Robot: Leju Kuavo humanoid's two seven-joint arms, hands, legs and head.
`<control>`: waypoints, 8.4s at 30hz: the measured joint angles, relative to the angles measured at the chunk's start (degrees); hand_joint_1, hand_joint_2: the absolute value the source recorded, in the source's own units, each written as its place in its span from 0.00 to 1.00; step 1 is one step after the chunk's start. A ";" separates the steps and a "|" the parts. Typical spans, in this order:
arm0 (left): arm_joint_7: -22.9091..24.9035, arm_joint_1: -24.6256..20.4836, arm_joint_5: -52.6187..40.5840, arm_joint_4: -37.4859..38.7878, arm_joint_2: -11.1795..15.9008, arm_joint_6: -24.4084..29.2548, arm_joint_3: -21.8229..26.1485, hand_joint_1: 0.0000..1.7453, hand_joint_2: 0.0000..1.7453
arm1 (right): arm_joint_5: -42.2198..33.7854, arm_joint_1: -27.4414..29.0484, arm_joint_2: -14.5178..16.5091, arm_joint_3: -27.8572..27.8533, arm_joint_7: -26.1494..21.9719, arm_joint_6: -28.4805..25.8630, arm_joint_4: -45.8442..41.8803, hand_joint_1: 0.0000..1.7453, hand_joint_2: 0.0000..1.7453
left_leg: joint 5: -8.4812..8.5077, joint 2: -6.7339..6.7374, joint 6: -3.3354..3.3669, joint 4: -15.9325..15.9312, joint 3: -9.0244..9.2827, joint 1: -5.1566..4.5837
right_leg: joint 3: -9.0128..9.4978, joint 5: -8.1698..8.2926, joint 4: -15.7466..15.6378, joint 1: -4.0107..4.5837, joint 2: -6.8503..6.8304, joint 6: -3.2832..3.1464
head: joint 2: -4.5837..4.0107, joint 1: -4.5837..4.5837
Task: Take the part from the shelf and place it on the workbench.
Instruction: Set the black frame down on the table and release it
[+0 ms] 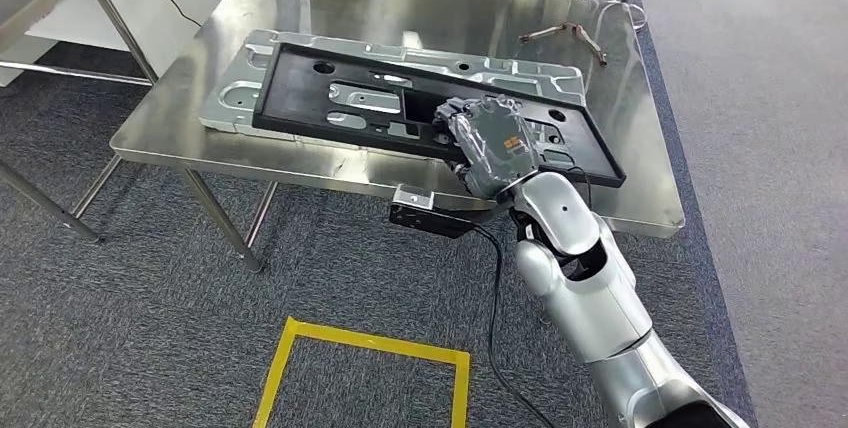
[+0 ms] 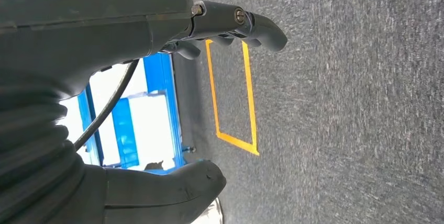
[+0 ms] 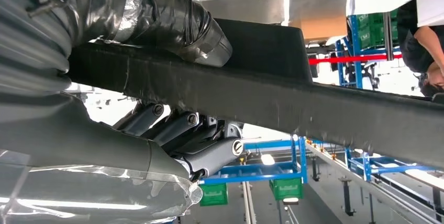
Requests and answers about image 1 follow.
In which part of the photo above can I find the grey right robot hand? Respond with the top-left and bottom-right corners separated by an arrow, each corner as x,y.
433,94 -> 541,200

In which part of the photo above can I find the black plastic plate frame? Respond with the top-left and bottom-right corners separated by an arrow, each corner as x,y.
251,42 -> 627,189

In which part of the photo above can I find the steel workbench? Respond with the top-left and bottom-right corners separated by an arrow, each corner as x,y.
69,0 -> 687,275

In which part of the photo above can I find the yellow floor tape square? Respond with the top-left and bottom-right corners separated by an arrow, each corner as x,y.
251,316 -> 472,428

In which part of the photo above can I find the stamped silver metal panel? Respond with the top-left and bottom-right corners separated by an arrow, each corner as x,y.
198,28 -> 588,151

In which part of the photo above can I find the white cabinet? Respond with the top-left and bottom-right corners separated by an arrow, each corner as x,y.
0,0 -> 221,88

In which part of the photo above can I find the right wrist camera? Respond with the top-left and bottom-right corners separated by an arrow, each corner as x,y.
388,184 -> 476,239

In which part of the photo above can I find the brown bent metal bracket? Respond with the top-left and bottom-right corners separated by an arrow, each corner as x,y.
518,22 -> 609,67

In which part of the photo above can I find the black camera cable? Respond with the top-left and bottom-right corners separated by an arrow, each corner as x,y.
473,222 -> 558,428

